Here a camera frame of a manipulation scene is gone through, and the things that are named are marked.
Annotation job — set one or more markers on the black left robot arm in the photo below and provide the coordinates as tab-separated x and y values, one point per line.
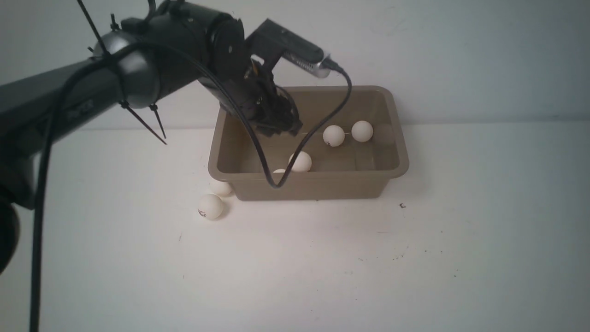
139	62

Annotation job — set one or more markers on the white ball under bin corner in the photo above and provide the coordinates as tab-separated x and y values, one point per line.
221	189

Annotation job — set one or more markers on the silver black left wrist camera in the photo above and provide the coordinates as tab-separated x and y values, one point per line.
271	42

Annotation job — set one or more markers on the tan plastic bin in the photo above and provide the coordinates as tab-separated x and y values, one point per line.
354	170

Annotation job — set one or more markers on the white ball red black logo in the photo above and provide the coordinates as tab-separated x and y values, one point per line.
334	135

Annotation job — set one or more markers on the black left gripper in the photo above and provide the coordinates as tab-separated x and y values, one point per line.
266	106

